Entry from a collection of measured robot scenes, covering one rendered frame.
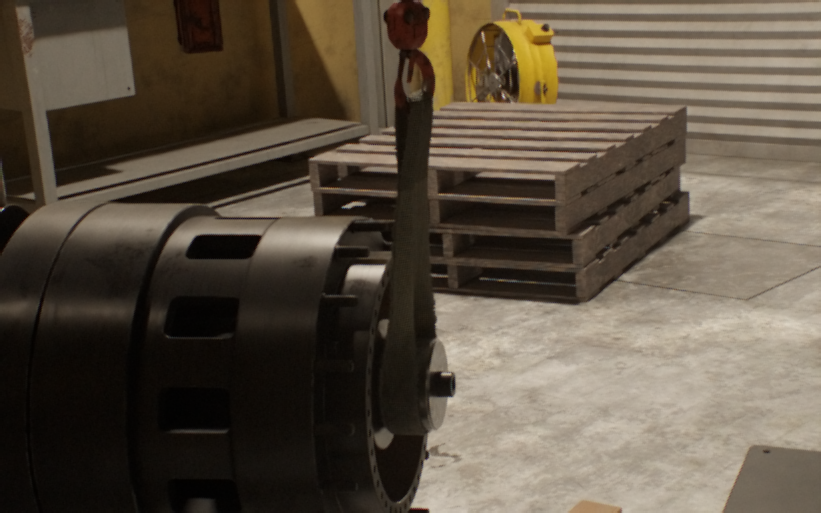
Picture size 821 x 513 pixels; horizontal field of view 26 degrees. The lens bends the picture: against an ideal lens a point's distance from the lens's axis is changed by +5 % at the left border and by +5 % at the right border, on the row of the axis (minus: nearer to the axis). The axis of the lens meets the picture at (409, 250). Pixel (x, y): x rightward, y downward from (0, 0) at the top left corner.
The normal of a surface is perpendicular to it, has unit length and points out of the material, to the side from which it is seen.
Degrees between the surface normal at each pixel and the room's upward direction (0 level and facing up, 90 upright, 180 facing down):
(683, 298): 0
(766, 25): 60
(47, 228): 18
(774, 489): 0
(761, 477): 0
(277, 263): 30
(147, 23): 90
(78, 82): 90
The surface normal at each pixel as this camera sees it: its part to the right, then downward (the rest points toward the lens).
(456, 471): -0.06, -0.97
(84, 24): 0.77, 0.11
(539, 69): 0.42, 0.00
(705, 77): -0.59, -0.29
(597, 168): 0.89, 0.07
